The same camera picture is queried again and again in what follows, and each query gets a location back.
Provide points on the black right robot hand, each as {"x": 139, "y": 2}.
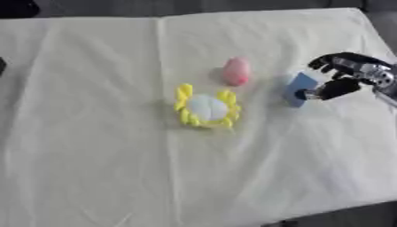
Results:
{"x": 342, "y": 86}

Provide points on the blue block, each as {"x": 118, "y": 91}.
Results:
{"x": 301, "y": 87}

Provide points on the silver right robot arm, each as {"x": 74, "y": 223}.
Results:
{"x": 388, "y": 91}

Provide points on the pink toy peach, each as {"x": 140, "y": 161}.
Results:
{"x": 236, "y": 71}

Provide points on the yellow and white crab toy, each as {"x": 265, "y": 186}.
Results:
{"x": 207, "y": 108}

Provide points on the dark round object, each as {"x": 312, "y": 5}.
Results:
{"x": 16, "y": 7}

